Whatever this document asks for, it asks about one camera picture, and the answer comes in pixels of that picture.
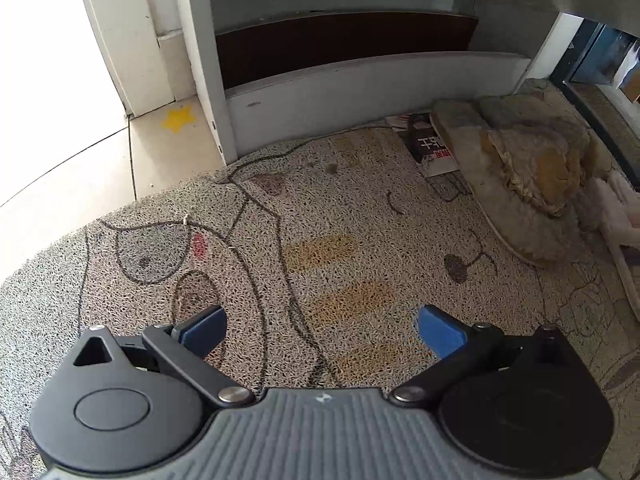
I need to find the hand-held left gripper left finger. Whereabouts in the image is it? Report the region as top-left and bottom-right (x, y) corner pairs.
(72, 304), (256, 408)

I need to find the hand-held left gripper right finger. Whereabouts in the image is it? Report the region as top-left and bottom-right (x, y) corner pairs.
(389, 304), (573, 408)

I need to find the white shoe cabinet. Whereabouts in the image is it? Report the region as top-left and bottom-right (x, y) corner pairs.
(170, 0), (640, 166)

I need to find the patterned loop-pile doormat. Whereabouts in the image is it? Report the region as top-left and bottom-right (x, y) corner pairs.
(0, 77), (640, 466)

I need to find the printed leaflet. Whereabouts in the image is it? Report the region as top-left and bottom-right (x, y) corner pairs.
(385, 112), (458, 178)

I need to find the yellow star floor sticker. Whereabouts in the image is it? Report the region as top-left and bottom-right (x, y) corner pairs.
(164, 105), (198, 134)

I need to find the white door frame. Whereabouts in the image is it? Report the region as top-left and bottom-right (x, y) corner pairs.
(72, 0), (188, 118)

